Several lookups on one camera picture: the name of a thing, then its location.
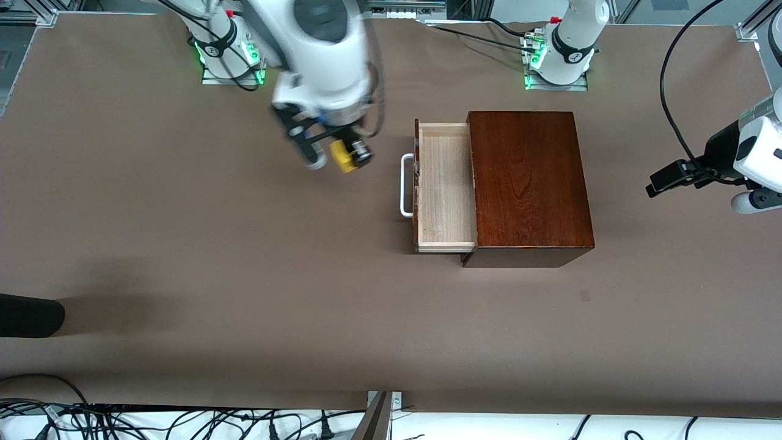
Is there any yellow cube block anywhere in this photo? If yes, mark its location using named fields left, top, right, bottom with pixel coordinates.
left=330, top=139, right=360, bottom=174

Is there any wooden drawer with white handle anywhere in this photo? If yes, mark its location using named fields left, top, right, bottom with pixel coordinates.
left=400, top=119, right=479, bottom=254

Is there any dark wooden drawer cabinet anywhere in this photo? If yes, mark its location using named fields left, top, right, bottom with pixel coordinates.
left=461, top=111, right=595, bottom=268

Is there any brown table cover sheet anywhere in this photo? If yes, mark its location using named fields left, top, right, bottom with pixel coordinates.
left=0, top=13, right=782, bottom=419

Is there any white power strip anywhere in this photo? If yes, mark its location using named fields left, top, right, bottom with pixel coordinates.
left=367, top=0, right=447, bottom=20

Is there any black ribbed cylinder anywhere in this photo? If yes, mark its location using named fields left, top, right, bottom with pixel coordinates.
left=0, top=293, right=66, bottom=338

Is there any aluminium frame profile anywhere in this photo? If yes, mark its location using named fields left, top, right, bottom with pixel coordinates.
left=735, top=0, right=782, bottom=42

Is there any long black looping cable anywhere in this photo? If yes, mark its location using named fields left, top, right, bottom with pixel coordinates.
left=156, top=0, right=260, bottom=92

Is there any black base connector cable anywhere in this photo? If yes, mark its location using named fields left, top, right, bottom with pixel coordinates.
left=422, top=21, right=544, bottom=53

